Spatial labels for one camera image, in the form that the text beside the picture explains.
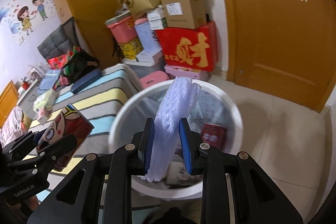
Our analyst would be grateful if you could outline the grey drawer cabinet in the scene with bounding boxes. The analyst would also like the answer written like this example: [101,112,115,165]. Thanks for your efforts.
[17,79,39,114]

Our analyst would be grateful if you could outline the dark grey padded headboard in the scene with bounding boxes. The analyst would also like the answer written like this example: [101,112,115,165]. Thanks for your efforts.
[38,17,80,61]

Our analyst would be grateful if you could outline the brown cardboard box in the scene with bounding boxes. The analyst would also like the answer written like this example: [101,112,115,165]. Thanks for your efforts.
[161,0,207,30]

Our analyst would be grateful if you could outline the white stacked boxes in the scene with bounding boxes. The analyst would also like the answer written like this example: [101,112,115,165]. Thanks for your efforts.
[146,5,167,31]

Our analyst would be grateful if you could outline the yellow patterned box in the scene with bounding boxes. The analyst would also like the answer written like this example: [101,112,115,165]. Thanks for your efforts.
[118,36,143,60]

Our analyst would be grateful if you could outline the cartoon couple wall sticker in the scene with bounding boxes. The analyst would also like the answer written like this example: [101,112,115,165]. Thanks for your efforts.
[17,0,48,35]

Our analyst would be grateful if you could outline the red gift box gold character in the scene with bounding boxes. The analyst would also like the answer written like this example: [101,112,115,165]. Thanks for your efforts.
[156,20,218,72]

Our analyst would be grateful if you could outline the red patterned blanket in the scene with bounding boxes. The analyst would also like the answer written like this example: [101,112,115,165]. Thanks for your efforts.
[47,46,81,70]

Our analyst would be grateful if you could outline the white trash bin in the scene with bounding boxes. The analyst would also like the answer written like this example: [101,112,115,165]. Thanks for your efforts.
[108,78,244,201]

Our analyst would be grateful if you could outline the pink plastic stool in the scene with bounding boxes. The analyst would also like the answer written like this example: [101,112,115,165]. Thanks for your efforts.
[139,71,170,89]

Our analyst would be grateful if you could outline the striped table cloth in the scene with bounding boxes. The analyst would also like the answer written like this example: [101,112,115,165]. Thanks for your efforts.
[29,64,142,202]

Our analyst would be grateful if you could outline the red cartoon snack box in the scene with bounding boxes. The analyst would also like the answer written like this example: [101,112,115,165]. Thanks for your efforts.
[37,103,95,172]

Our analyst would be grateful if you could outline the lavender plastic container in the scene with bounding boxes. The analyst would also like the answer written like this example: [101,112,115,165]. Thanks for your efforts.
[134,18,162,53]

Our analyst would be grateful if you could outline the red drink can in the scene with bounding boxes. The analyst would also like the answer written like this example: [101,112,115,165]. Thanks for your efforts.
[201,123,227,151]

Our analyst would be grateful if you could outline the purple foam net sleeve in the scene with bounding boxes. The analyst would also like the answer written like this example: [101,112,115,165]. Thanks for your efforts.
[142,77,201,182]

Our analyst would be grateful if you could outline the wooden door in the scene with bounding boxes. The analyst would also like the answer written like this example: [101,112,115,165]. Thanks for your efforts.
[225,0,335,112]

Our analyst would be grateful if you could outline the pink plastic storage bin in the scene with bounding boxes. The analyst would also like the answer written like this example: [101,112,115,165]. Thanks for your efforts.
[105,12,137,44]

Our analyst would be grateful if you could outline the blue folded cloth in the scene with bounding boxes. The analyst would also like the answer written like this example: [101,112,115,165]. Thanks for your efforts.
[38,69,61,95]

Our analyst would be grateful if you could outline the small red white box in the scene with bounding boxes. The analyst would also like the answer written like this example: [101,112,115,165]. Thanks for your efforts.
[37,107,51,125]

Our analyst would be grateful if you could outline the black bag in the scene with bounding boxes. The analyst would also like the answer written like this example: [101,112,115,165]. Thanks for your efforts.
[61,50,100,84]

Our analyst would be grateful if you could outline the navy blue pencil case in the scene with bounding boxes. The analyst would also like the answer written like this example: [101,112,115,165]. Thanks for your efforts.
[71,68,102,94]

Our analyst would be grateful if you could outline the yellow-green tissue pack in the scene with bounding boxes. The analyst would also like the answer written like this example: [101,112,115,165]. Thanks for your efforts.
[33,89,59,113]

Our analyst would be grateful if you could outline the floral bedding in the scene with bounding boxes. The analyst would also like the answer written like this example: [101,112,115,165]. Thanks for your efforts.
[1,106,32,148]

